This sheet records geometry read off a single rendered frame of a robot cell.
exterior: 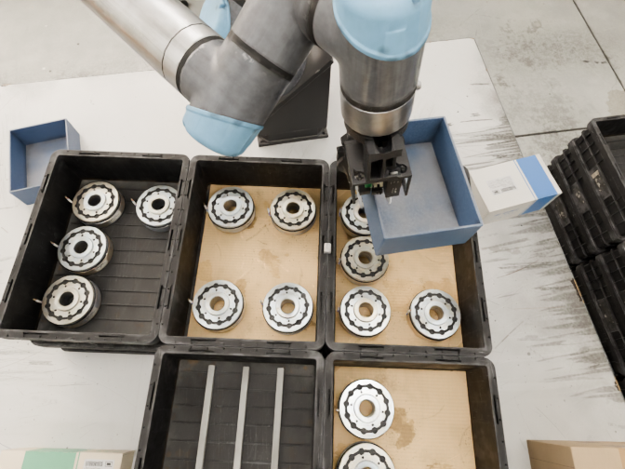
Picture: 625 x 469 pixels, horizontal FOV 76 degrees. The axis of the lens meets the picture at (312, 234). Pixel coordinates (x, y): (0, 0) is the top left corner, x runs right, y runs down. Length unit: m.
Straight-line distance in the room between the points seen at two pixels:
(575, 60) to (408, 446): 2.39
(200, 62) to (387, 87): 0.18
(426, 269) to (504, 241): 0.31
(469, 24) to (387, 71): 2.43
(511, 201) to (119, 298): 0.94
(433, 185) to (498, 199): 0.40
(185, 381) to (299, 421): 0.23
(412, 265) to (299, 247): 0.25
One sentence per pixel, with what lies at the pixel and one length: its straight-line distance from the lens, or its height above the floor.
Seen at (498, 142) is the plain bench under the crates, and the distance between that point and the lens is 1.32.
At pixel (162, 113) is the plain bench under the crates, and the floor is 0.70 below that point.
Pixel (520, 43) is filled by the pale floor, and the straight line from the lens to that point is 2.79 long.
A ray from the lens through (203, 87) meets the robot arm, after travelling 0.43.
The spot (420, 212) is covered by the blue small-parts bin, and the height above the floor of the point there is 1.07.
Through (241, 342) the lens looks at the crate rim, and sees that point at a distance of 0.76.
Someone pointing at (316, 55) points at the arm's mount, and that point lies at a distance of 1.03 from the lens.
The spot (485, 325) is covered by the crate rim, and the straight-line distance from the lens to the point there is 0.82.
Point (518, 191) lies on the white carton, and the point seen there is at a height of 0.79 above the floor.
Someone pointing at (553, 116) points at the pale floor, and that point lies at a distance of 2.51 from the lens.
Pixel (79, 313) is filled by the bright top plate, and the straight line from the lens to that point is 0.95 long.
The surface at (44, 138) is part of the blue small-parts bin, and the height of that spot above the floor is 0.72.
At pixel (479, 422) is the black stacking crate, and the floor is 0.87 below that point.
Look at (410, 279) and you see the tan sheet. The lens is 0.90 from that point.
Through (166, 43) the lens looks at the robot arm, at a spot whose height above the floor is 1.37.
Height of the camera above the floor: 1.67
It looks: 67 degrees down
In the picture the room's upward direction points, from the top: 2 degrees clockwise
